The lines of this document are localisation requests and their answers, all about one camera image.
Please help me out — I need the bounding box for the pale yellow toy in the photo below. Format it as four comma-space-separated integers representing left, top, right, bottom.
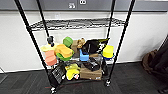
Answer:
40, 43, 56, 53

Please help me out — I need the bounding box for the grey wall socket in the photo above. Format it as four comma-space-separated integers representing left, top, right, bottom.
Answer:
78, 0, 88, 6

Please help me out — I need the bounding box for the brown plush toy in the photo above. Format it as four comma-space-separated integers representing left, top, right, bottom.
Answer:
71, 37, 87, 55

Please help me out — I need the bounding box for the bright yellow toy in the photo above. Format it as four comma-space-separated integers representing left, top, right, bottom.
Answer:
101, 45, 115, 62

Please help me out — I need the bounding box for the blue toy cup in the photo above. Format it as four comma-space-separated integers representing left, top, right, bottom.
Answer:
79, 49, 91, 62

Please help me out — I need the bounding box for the black wire shelf rack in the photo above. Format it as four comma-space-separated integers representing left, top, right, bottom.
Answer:
13, 0, 137, 94

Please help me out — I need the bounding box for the brown cardboard box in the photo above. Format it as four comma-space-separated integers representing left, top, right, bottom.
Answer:
79, 63, 104, 81

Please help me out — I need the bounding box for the salmon orange toy block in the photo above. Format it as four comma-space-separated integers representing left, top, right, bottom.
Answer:
44, 49, 58, 67

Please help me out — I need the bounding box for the black flat box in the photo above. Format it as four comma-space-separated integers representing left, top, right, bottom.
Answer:
50, 63, 67, 85

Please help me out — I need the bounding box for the black small case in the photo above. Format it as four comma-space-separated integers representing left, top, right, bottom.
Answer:
83, 57, 101, 72

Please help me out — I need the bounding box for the yellow green toy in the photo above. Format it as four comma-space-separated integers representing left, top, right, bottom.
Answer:
65, 63, 81, 81

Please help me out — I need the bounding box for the white wall plate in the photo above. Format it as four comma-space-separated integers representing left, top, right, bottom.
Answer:
54, 13, 63, 20

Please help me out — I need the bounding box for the black knob toy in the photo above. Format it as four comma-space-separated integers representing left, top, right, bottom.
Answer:
46, 35, 55, 47

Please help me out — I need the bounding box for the yellow orange toy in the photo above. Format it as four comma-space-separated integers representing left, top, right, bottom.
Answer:
54, 44, 75, 62

